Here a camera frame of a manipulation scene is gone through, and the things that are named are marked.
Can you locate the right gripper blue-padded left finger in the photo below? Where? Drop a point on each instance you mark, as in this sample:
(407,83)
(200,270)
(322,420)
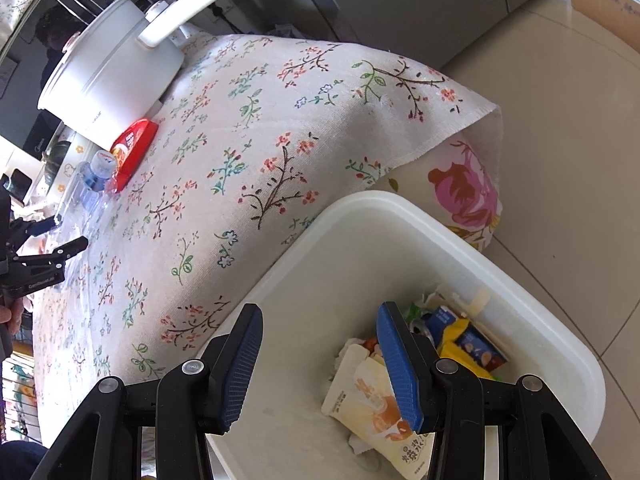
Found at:
(231,359)

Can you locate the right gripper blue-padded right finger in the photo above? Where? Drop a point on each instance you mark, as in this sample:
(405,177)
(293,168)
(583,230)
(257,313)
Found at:
(408,358)

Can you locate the yellow snack wrapper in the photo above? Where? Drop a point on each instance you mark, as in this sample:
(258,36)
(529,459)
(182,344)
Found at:
(463,343)

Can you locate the beige snack bag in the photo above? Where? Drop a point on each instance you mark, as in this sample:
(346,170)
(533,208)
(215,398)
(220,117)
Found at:
(361,398)

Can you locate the white plastic trash bin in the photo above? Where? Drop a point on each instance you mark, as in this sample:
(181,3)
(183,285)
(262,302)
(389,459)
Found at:
(535,420)

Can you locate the left hand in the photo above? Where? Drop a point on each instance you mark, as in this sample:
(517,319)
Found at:
(11,316)

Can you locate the clear plastic water bottle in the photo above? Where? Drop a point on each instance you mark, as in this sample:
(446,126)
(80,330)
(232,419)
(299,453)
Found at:
(87,188)

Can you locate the ceramic bowl with pattern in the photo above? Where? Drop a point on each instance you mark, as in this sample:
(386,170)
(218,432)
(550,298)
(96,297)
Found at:
(61,160)

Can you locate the red snack packet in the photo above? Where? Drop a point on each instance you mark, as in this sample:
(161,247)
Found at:
(130,148)

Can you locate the pink floral under cloth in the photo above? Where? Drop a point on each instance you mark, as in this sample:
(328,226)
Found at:
(452,185)

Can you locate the floral tablecloth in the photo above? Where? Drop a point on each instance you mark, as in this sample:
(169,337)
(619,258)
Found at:
(256,136)

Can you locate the white electric cooking pot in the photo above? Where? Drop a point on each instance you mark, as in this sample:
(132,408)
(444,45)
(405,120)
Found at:
(117,69)

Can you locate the black microwave oven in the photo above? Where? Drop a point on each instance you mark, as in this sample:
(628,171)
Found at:
(30,61)

